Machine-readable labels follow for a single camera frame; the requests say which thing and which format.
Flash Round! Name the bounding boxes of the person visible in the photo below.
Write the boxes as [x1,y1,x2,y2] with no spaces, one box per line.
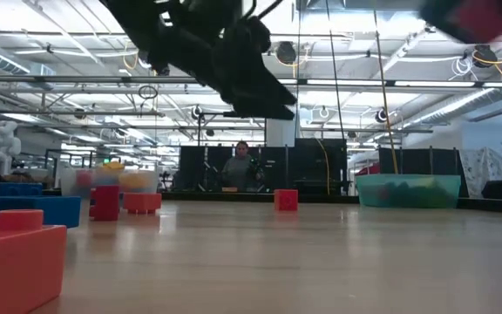
[220,140,264,192]

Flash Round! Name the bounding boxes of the thin yellow cable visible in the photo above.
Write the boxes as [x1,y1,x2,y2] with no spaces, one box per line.
[314,137,331,195]

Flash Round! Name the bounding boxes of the clear plastic bin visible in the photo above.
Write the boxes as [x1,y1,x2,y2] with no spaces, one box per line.
[59,167,161,196]

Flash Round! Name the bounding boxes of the black ceiling cable reel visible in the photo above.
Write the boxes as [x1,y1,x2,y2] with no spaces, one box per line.
[275,41,298,65]
[472,43,499,69]

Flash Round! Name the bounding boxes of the white pillar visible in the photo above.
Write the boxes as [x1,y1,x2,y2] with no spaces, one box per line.
[264,117,298,147]

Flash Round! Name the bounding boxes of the yellow hanging cable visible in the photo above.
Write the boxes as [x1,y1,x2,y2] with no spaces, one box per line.
[371,0,400,175]

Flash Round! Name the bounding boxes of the yellow ceiling cable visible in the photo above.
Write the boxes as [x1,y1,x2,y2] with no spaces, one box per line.
[121,41,139,71]

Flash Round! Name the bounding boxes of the black hanging cable loop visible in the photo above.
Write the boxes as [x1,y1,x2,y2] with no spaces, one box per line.
[138,84,159,114]

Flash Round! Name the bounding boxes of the blue small block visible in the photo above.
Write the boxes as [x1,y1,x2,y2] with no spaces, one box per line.
[0,181,44,198]
[0,195,82,229]

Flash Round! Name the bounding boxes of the black partition screen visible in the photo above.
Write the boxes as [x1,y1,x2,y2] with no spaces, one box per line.
[379,147,460,176]
[179,145,296,192]

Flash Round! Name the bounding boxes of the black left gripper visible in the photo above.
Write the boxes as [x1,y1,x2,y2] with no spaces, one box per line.
[150,17,299,122]

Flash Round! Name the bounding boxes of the thin black hanging cable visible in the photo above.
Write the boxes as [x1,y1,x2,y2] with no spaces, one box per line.
[293,0,303,140]

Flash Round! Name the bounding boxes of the teal plastic bin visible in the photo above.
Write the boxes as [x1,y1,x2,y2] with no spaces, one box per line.
[355,173,463,209]

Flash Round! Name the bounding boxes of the grey beam with light strip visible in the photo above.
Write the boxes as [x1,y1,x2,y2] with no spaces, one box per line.
[0,73,502,91]

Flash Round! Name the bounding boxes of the white patterned cloth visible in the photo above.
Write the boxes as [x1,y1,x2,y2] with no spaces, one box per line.
[458,147,502,189]

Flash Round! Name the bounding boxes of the tall black panel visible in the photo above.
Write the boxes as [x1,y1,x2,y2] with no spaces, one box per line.
[294,138,349,195]

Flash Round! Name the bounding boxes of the white humanoid robot figure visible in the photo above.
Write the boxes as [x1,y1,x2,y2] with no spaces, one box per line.
[0,120,23,175]

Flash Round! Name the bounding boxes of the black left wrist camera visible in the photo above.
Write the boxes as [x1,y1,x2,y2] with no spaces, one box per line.
[167,0,246,32]

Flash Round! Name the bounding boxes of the red background object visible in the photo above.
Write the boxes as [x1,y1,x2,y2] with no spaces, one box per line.
[355,162,382,176]

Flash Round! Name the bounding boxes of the black camera cable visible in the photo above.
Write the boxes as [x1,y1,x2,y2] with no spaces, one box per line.
[242,0,286,22]

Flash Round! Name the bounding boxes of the red one-stud block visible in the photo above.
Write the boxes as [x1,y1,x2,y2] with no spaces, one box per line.
[75,170,95,188]

